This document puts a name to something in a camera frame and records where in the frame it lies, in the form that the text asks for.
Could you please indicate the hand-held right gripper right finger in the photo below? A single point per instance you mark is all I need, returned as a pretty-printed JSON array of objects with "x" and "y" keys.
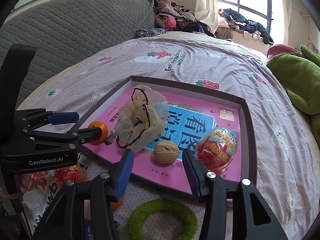
[{"x": 193, "y": 177}]

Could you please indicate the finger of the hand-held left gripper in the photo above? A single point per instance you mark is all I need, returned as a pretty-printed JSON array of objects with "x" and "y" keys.
[
  {"x": 62, "y": 118},
  {"x": 87, "y": 133}
]

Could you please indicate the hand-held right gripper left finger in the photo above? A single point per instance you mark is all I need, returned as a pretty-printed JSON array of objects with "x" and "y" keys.
[{"x": 122, "y": 177}]

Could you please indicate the mandarin orange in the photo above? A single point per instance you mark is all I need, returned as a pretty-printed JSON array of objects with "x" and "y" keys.
[
  {"x": 96, "y": 127},
  {"x": 117, "y": 203}
]

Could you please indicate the small red white egg toy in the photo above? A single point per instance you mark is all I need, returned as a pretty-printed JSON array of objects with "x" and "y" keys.
[{"x": 68, "y": 176}]

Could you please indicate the walnut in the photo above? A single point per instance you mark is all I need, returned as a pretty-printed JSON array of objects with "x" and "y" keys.
[{"x": 166, "y": 152}]

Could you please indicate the large foil egg toy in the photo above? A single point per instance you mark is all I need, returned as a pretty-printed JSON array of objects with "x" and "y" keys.
[{"x": 217, "y": 147}]

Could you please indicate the sheer beige hair scrunchie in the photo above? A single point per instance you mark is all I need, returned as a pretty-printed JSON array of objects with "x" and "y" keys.
[{"x": 150, "y": 125}]

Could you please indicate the blue snack packet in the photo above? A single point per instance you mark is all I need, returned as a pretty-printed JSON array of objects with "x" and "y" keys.
[{"x": 88, "y": 231}]

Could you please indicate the grey shallow cardboard box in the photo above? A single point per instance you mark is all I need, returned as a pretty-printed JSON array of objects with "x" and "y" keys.
[{"x": 248, "y": 135}]

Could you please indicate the person's left hand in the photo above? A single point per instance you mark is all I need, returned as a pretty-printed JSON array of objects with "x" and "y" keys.
[{"x": 25, "y": 183}]

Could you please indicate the pink book with blue label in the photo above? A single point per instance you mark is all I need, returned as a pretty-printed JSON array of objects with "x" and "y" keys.
[{"x": 180, "y": 97}]

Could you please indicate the grey quilted headboard cover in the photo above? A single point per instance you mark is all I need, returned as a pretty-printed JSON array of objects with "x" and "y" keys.
[{"x": 75, "y": 30}]

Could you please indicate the dark patterned cloth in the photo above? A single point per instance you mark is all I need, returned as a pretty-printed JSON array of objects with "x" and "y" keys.
[{"x": 150, "y": 33}]

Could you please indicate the green fleece blanket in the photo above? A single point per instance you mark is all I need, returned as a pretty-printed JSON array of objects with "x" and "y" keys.
[{"x": 300, "y": 85}]

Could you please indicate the pink pillow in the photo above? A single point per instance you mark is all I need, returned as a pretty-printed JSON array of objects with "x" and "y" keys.
[{"x": 280, "y": 50}]

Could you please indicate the dark clothes on windowsill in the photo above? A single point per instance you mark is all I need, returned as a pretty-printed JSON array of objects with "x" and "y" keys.
[{"x": 250, "y": 26}]

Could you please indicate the cream curtain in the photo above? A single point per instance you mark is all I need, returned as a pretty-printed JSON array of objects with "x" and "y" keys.
[
  {"x": 287, "y": 17},
  {"x": 205, "y": 5}
]

